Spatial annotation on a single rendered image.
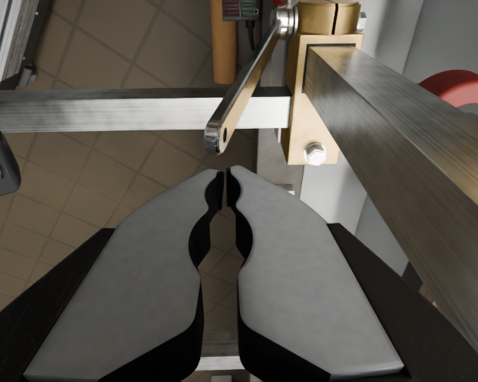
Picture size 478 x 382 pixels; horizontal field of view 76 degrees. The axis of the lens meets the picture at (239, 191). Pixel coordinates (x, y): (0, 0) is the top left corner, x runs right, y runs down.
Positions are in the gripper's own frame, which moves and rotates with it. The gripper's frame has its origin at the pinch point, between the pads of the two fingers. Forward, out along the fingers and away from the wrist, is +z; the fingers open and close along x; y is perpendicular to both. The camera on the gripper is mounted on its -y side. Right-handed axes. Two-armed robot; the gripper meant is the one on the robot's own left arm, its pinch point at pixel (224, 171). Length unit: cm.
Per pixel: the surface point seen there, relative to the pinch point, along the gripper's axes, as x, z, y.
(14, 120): -19.2, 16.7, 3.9
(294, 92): 5.6, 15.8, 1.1
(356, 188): 26, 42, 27
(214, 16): -5, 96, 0
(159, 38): -23, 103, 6
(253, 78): 1.4, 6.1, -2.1
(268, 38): 2.6, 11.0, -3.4
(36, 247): -100, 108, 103
